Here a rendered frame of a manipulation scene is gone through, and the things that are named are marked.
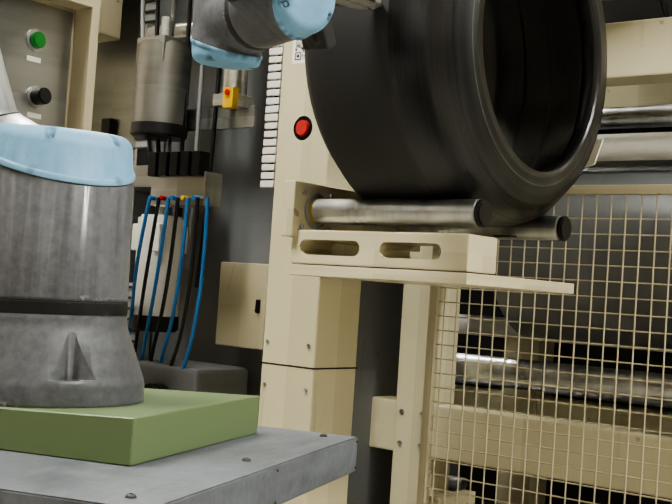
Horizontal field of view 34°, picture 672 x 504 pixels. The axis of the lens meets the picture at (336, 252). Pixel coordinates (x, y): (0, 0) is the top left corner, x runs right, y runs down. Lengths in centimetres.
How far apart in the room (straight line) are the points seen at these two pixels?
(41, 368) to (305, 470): 28
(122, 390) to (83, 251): 14
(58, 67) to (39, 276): 108
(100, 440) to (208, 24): 62
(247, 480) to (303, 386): 106
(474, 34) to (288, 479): 87
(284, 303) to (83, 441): 109
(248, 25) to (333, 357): 86
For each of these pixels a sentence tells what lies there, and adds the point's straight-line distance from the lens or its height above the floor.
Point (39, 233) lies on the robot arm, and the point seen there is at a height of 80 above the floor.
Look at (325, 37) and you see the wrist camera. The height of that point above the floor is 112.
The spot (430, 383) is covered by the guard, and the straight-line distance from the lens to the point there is 235.
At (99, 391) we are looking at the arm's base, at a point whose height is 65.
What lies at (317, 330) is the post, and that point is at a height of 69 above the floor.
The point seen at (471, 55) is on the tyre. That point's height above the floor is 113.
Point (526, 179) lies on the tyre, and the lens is 184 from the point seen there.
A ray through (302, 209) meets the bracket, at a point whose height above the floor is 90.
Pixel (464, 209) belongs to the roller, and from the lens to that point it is 175.
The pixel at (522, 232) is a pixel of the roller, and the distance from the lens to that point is 201.
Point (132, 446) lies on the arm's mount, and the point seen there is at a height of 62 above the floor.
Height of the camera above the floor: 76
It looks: 2 degrees up
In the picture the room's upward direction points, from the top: 4 degrees clockwise
